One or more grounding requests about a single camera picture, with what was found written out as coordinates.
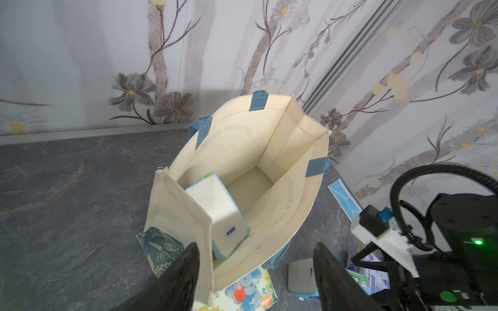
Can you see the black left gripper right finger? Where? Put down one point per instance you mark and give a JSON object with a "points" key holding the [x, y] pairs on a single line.
{"points": [[337, 288]]}

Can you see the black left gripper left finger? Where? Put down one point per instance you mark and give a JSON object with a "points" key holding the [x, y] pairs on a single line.
{"points": [[175, 289]]}

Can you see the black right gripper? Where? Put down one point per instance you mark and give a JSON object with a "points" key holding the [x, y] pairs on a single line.
{"points": [[435, 285]]}

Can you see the purple tissue pack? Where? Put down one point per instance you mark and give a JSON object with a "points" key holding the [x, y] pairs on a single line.
{"points": [[372, 281]]}

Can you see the white blue tissue pack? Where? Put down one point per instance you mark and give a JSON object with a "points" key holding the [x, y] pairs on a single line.
{"points": [[229, 227]]}

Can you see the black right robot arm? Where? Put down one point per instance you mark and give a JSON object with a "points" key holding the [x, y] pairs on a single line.
{"points": [[463, 224]]}

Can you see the elephant tissue pack by bag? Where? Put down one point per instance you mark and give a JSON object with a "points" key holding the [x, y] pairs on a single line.
{"points": [[255, 291]]}

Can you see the cream canvas tote bag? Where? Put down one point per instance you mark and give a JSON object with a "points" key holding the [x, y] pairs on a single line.
{"points": [[270, 156]]}

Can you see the blue face mask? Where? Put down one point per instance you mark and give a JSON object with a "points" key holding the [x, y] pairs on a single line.
{"points": [[345, 199]]}

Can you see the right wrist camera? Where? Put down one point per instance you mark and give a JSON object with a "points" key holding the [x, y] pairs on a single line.
{"points": [[373, 225]]}

